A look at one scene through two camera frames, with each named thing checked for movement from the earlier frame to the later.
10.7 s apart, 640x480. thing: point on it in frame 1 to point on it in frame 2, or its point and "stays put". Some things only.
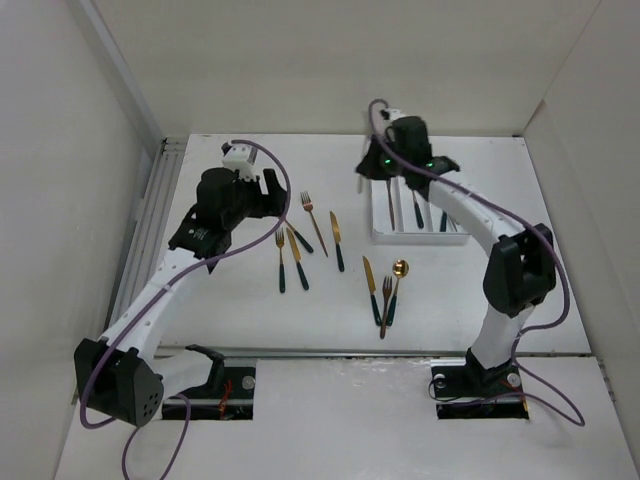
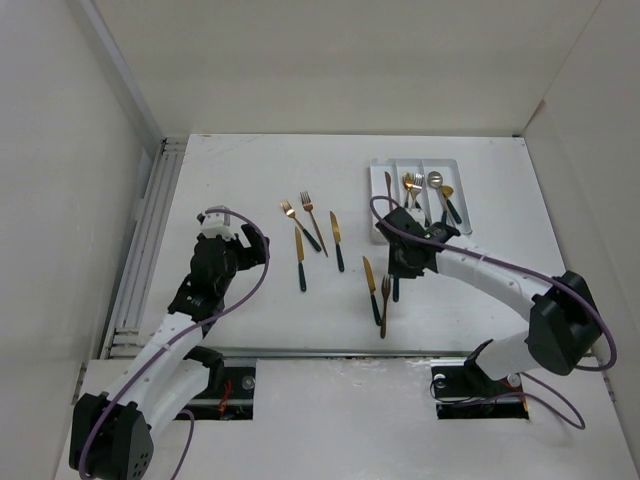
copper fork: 307,204 stays put
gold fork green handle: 282,278 to 408,181
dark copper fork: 386,291 stays put
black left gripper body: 250,200 to 249,256
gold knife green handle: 337,239 stays put
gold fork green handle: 418,210 to 408,181
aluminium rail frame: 138,249 stays put
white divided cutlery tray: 399,216 stays put
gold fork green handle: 300,237 to 291,213
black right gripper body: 381,164 to 399,266
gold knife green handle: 372,288 stays put
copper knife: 391,202 stays put
